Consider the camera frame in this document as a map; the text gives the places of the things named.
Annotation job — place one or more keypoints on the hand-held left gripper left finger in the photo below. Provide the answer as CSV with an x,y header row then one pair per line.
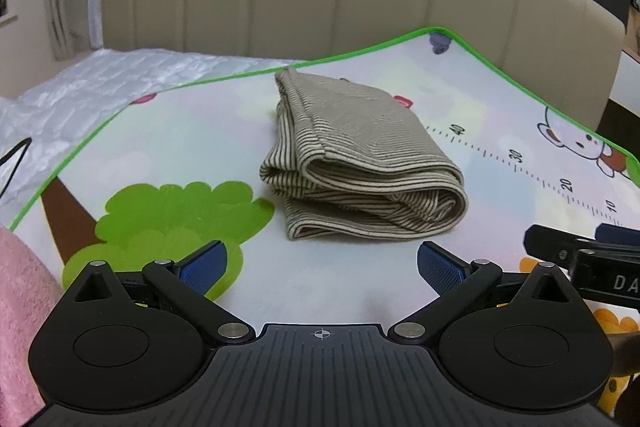
x,y
202,267

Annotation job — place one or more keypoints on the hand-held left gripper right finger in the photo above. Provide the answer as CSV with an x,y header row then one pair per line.
x,y
442,269

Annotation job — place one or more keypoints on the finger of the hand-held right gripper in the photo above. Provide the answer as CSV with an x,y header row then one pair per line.
x,y
547,244
620,233

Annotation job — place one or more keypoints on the beige striped shirt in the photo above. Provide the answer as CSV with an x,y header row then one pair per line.
x,y
360,147

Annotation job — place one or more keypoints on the cartoon printed play mat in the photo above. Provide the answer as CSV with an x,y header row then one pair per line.
x,y
175,142

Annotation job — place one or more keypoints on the pink fleece cloth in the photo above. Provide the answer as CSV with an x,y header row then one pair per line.
x,y
20,307

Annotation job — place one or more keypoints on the white quilted bed sheet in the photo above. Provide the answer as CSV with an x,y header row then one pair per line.
x,y
100,82

